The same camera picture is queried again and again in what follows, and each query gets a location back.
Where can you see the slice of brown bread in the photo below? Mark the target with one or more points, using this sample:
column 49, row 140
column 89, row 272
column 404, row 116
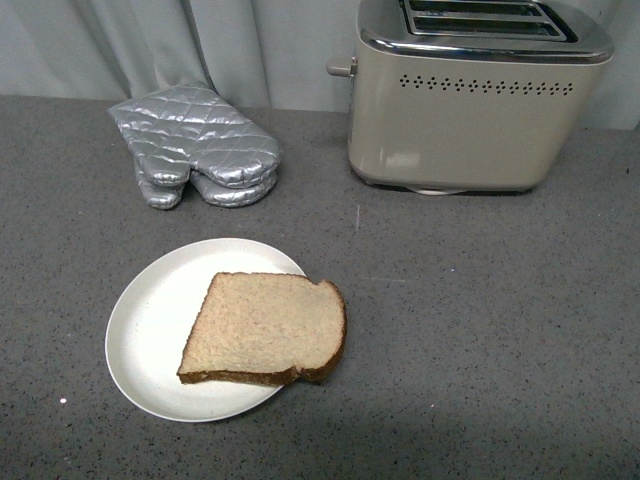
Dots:
column 265, row 329

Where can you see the white round plate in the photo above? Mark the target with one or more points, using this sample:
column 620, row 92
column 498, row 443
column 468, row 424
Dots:
column 151, row 321

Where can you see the beige two-slot toaster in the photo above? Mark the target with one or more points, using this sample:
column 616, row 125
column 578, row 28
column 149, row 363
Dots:
column 467, row 95

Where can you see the lower silver quilted oven mitt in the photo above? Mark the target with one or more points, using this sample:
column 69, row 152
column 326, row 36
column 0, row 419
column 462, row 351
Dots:
column 220, row 192

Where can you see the silver quilted oven mitt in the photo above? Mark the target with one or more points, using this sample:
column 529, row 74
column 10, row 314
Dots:
column 220, row 192
column 186, row 128

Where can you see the upper silver quilted oven mitt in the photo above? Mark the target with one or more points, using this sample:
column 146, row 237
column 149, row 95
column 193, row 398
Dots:
column 186, row 128

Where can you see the grey curtain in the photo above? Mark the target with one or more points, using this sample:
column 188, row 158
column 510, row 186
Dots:
column 254, row 53

